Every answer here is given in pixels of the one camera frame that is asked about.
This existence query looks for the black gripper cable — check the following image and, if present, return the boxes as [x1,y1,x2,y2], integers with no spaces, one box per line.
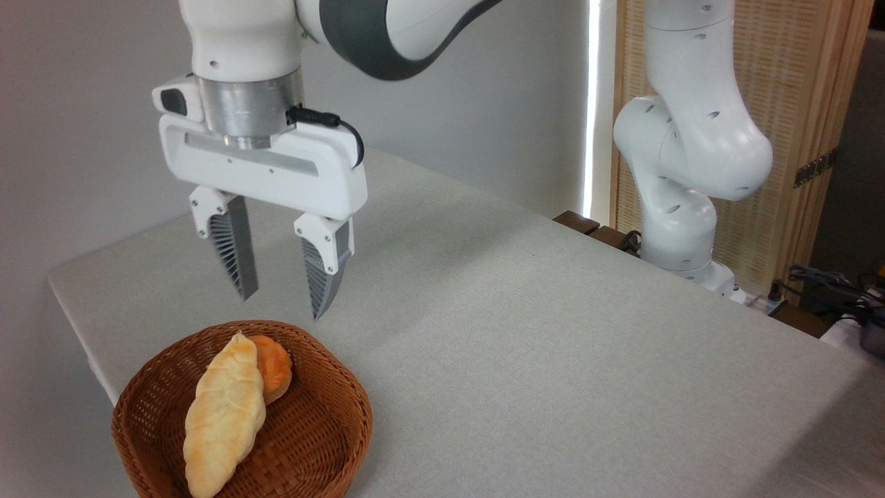
[286,105,365,169]

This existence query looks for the brown wicker basket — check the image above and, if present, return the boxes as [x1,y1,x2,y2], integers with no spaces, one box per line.
[111,320,374,498]

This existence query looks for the dark metal screen hinge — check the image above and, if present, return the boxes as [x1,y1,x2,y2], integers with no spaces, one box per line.
[793,149,839,189]

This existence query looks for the tangled black cables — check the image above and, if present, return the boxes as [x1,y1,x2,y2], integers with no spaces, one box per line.
[771,265,885,326]

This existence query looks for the round orange bread bun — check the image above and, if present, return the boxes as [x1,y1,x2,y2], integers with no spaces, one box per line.
[248,335,293,406]

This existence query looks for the grey tablecloth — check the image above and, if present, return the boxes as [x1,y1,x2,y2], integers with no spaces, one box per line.
[47,145,885,498]

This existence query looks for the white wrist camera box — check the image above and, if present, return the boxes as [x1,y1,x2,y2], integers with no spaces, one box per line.
[152,75,206,124]

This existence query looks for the long pale bread loaf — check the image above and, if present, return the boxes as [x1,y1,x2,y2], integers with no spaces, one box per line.
[183,331,267,498]

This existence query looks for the dark brown wooden block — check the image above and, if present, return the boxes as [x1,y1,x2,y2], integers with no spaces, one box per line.
[553,210,601,236]
[588,225,640,257]

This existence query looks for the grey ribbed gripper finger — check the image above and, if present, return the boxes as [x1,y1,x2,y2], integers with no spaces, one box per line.
[293,212,356,322]
[189,185,260,302]

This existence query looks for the white power strip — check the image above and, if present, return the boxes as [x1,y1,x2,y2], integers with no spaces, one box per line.
[743,290,789,317]

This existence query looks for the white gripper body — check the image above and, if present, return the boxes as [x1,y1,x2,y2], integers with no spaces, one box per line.
[158,113,369,222]

